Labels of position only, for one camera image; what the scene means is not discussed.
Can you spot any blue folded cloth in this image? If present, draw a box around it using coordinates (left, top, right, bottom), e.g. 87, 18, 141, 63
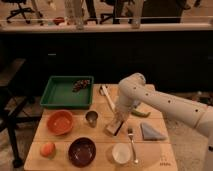
140, 122, 166, 141

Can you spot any red orange bowl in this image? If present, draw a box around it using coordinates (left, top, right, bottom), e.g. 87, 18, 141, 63
46, 110, 73, 136

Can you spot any small metal cup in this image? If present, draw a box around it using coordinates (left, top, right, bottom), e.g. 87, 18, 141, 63
86, 111, 98, 128

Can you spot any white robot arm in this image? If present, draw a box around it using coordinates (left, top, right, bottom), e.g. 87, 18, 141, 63
115, 73, 213, 171

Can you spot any bunch of dark grapes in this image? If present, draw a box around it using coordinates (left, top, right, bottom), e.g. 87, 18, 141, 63
73, 79, 90, 92

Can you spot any green plastic tray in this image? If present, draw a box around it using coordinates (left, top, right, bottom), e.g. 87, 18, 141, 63
40, 76, 94, 109

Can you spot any orange peach fruit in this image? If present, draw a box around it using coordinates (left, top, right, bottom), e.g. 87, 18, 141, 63
40, 142, 56, 157

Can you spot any dark maroon bowl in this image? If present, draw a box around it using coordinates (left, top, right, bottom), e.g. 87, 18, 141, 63
68, 137, 96, 168

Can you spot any small white bowl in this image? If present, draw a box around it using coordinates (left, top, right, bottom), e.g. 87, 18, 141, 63
112, 143, 131, 164

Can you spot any black office chair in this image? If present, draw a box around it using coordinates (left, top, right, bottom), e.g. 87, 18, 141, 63
1, 0, 43, 24

